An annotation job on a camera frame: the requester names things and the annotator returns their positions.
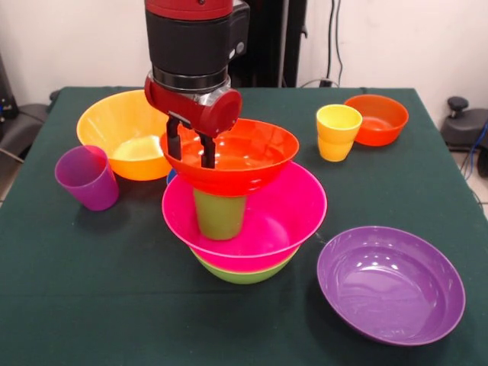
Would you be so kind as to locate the black floor base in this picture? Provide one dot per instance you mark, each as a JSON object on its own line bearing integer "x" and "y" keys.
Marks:
{"x": 465, "y": 129}
{"x": 23, "y": 126}

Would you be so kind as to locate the green bowl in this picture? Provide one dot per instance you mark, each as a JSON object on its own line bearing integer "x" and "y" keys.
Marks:
{"x": 244, "y": 276}

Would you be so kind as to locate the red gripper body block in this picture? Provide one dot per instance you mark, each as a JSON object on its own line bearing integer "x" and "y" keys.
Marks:
{"x": 202, "y": 108}

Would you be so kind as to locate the purple cup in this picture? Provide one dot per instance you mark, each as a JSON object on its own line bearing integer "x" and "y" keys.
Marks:
{"x": 89, "y": 183}

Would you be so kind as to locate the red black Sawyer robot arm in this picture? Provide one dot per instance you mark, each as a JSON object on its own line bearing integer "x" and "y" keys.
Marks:
{"x": 190, "y": 42}

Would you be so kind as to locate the large red shallow bowl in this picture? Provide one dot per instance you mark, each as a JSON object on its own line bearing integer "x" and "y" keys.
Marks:
{"x": 251, "y": 152}

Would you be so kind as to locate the small red bowl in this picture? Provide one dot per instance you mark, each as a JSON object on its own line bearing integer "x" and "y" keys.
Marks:
{"x": 381, "y": 122}

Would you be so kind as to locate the large purple shallow bowl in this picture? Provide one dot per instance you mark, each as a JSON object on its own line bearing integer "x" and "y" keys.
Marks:
{"x": 389, "y": 286}

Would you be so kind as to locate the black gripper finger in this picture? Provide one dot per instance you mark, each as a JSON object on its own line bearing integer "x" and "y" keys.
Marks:
{"x": 174, "y": 139}
{"x": 208, "y": 152}

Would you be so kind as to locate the small blue bowl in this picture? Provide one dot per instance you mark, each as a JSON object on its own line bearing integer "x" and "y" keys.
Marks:
{"x": 171, "y": 177}

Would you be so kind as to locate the yellow cup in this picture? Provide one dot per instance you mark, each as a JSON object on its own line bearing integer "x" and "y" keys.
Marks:
{"x": 337, "y": 129}

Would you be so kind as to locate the large orange bowl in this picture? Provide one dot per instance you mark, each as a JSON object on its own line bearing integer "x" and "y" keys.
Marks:
{"x": 114, "y": 122}

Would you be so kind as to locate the large pink bowl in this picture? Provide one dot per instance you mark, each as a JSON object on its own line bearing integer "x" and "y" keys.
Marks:
{"x": 289, "y": 206}

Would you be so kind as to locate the green cup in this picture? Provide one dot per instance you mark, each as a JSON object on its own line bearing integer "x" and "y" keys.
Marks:
{"x": 221, "y": 217}

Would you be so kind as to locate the dark green tablecloth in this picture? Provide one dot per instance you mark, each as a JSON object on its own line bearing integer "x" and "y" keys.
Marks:
{"x": 228, "y": 324}

